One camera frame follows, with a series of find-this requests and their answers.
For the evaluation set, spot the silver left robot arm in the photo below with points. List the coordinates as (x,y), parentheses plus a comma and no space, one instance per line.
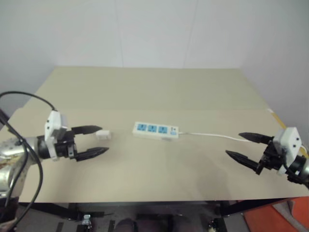
(14,154)

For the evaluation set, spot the white plug adapter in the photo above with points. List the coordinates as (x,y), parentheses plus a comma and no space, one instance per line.
(103,134)

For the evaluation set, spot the yellow tape strip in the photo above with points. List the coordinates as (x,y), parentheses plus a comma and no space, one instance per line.
(277,118)

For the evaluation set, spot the orange mat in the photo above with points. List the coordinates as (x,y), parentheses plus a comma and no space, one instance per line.
(265,217)

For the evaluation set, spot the white power strip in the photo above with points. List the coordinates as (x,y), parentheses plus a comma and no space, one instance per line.
(154,130)

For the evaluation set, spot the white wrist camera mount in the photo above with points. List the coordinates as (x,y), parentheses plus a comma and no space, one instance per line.
(53,120)
(290,140)

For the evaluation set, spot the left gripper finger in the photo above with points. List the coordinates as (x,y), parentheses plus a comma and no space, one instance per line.
(87,129)
(93,152)

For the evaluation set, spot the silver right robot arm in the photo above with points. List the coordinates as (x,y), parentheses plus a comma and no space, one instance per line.
(300,169)

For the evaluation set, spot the grey cloth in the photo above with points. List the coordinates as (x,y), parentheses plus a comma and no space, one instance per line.
(287,212)

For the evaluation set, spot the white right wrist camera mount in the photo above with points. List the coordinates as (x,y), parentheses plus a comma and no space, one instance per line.
(290,140)

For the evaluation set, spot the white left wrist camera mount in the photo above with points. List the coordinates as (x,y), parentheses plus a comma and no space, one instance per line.
(53,120)

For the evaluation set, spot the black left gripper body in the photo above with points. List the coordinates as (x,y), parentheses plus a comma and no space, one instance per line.
(65,147)

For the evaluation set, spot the black table frame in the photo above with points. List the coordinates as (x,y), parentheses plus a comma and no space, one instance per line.
(144,205)

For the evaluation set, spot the clear plastic bottle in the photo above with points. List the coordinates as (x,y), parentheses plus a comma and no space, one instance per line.
(87,223)

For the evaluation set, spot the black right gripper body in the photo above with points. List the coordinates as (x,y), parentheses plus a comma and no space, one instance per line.
(271,159)

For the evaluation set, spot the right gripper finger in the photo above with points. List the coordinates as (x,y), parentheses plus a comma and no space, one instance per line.
(245,160)
(256,138)

